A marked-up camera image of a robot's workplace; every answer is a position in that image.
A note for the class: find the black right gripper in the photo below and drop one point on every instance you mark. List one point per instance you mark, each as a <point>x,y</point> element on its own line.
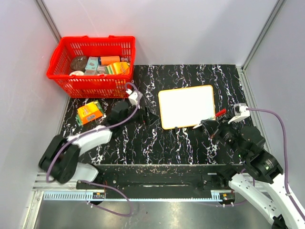
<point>210,125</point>

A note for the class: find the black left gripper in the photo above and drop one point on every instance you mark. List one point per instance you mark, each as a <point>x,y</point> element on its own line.
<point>146,117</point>

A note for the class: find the red-capped whiteboard marker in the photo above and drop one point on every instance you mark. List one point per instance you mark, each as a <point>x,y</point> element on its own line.
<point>212,118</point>

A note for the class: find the yellow-framed whiteboard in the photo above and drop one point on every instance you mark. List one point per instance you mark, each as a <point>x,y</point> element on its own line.
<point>186,107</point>

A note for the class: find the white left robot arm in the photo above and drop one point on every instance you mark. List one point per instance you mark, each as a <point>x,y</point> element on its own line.
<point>60,160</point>

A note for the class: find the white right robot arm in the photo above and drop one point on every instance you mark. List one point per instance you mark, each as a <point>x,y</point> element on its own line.
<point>279,206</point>

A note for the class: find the orange green snack box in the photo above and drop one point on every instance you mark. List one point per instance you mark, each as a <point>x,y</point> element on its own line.
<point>89,112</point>

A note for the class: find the orange yellow box in basket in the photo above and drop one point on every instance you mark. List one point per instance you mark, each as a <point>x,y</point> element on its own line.
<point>118,68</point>

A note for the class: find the orange cylindrical can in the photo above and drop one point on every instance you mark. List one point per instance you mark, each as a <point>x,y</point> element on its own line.
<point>106,60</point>

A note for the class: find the red plastic shopping basket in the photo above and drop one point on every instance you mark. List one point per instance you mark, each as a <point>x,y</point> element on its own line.
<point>91,86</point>

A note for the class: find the light blue small box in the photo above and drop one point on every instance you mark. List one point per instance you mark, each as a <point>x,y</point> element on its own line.
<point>92,64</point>

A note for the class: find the brown round packet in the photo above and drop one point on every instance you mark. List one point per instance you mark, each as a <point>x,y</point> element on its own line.
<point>79,63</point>

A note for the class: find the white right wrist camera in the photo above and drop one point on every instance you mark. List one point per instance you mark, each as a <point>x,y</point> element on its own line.
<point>240,112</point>

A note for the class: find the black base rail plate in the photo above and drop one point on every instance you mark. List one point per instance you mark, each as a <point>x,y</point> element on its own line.
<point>206,177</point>

